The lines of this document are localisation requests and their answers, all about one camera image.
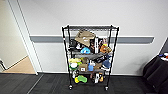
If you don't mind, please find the green yellow toy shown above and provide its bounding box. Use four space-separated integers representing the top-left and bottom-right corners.
74 75 89 85

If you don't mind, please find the brown paper bag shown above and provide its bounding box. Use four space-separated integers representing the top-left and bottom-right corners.
74 29 97 48

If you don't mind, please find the black wire shelf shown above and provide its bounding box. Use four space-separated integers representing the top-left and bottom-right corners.
61 24 120 91

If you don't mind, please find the blue cap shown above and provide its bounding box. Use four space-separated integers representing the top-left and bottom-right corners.
101 59 112 71

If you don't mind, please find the black cloth bag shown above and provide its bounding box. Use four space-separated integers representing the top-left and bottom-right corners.
92 54 111 64

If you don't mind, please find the yellow green toy bowl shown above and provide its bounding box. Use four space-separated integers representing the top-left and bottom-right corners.
68 57 83 71

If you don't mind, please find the black box with white stripe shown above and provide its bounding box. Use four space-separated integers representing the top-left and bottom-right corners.
89 37 104 54

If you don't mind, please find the blue plush toy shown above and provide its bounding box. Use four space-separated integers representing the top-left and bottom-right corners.
79 47 92 55

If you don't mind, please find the white box with photo print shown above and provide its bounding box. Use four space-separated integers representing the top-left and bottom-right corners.
101 37 110 46

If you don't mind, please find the small orange toy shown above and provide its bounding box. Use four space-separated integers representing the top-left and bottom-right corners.
99 76 105 83

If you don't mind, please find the cardboard box with label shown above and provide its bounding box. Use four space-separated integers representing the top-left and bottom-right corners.
78 63 90 73

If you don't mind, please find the black box with white print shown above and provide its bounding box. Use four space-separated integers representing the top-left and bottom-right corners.
68 38 79 51

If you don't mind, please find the plain cardboard box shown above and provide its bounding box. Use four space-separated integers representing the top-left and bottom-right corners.
94 62 103 71

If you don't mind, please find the white toy shoe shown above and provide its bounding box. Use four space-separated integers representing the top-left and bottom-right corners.
93 72 102 84

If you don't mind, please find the orange plush toy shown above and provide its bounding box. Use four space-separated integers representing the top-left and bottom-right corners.
99 43 113 55

